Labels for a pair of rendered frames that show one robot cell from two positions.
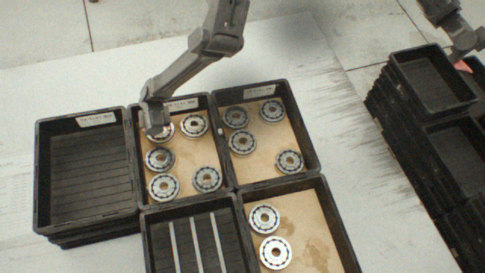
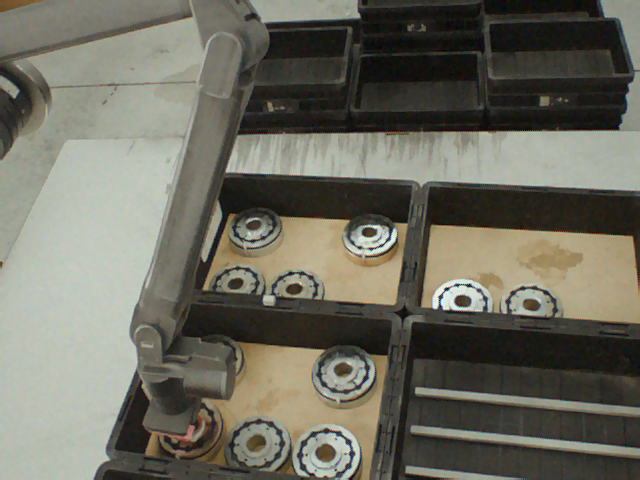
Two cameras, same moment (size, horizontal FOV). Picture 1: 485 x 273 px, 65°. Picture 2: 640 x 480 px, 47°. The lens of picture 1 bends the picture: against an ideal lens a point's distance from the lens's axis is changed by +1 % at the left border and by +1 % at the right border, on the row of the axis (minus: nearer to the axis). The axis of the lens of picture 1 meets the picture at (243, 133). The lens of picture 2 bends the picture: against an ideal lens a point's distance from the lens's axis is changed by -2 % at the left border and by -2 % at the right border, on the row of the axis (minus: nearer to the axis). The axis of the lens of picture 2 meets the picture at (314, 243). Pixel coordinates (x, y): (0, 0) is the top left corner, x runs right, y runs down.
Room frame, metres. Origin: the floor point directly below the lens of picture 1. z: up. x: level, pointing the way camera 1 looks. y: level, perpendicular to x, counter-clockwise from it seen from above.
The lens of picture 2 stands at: (0.11, 0.62, 1.88)
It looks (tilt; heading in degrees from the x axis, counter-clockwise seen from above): 48 degrees down; 308
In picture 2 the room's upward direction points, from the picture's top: 10 degrees counter-clockwise
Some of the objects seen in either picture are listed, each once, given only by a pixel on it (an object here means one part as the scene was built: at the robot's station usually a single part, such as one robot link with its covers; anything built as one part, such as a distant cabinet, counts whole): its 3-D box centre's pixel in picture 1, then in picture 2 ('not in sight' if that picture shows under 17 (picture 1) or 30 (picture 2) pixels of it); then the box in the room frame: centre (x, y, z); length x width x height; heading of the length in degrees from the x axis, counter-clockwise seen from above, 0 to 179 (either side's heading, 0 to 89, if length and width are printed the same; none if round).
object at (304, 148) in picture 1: (261, 137); (303, 258); (0.68, -0.07, 0.87); 0.40 x 0.30 x 0.11; 20
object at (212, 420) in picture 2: (160, 130); (189, 426); (0.67, 0.30, 0.86); 0.10 x 0.10 x 0.01
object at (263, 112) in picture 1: (272, 110); (254, 227); (0.81, -0.10, 0.86); 0.10 x 0.10 x 0.01
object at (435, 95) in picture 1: (413, 101); (294, 113); (1.32, -0.93, 0.37); 0.40 x 0.30 x 0.45; 24
